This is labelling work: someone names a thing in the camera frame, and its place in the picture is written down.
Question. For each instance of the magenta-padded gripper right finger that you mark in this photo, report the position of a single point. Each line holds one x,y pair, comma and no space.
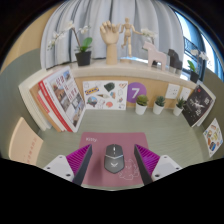
165,166

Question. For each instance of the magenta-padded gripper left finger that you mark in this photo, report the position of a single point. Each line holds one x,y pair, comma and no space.
60,166

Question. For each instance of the dark grey computer mouse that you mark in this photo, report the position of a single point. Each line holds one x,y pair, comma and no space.
114,159

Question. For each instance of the maroon mouse pad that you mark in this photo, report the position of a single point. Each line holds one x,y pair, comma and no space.
113,138

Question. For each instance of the colourful sticker card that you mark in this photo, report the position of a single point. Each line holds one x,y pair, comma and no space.
212,138

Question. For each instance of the small succulent in white pot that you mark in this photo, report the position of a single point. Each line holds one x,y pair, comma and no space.
178,110
141,109
158,109

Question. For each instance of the thin white book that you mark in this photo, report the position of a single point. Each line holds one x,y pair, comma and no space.
43,110

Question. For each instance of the red spine book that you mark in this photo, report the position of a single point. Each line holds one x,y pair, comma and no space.
50,105

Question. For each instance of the black cover book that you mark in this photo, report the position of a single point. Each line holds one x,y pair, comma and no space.
197,106

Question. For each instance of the brown cover book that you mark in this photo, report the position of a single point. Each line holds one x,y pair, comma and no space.
36,101

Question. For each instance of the photo cover magazine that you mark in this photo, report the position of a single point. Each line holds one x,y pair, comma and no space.
66,96

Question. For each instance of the purple round number sign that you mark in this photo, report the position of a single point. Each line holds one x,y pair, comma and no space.
136,92

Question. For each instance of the white sticker sheet poster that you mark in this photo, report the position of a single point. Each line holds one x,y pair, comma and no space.
105,95

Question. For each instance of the white orchid in black pot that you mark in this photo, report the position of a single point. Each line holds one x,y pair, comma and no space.
83,58
148,33
194,76

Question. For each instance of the black wooden horse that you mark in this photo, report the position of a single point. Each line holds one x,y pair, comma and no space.
175,61

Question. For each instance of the pink wooden horse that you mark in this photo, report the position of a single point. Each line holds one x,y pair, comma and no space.
156,56

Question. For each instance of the wooden hand model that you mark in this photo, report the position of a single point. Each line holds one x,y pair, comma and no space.
110,40

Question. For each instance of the wooden artist mannequin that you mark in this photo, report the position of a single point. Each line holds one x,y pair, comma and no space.
127,33

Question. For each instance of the white grey curtain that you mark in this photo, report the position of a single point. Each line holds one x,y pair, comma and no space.
100,13

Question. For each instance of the white wall socket plate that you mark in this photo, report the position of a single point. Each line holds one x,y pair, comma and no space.
185,93
172,91

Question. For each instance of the window with dark frame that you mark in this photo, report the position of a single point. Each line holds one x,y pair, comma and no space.
190,33

